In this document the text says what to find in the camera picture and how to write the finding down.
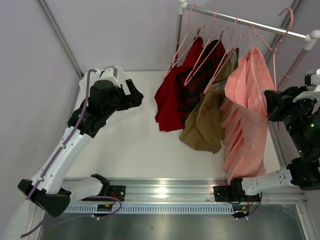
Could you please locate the white slotted cable duct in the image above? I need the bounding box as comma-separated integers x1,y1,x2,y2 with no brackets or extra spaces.
64,203,248,215

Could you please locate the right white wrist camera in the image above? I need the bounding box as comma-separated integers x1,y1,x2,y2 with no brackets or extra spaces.
293,69,320,103

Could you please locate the pink hanger with plaid skirt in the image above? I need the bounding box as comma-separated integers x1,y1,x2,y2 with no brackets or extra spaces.
181,9,230,87

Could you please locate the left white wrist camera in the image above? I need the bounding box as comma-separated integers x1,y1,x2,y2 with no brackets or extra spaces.
98,65,123,87

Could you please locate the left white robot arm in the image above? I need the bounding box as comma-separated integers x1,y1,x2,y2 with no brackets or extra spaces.
18,79,144,218

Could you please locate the red black plaid skirt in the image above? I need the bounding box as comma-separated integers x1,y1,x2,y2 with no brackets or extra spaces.
178,40,226,122

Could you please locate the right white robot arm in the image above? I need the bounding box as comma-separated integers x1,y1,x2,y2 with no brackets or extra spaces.
230,85,320,198

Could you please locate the white metal clothes rack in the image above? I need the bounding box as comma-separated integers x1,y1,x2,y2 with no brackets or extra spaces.
173,0,320,88

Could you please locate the pink hanger with red skirt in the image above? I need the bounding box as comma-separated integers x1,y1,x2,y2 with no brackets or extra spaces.
163,0,205,79

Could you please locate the pink hanger with tan skirt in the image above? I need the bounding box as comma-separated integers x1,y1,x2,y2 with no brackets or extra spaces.
202,15,247,95

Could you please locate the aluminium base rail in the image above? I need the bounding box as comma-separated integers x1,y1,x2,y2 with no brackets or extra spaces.
57,177,308,205

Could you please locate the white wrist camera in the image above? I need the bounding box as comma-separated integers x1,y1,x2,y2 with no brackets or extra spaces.
293,69,320,103
98,65,123,87

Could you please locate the tan brown skirt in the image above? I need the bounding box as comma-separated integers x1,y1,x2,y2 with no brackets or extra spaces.
179,47,240,154

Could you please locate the pink pleated skirt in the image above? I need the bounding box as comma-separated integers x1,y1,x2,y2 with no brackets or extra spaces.
220,47,275,183

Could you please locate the white perforated plastic basket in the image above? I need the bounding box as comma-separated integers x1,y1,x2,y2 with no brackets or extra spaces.
79,65,131,96

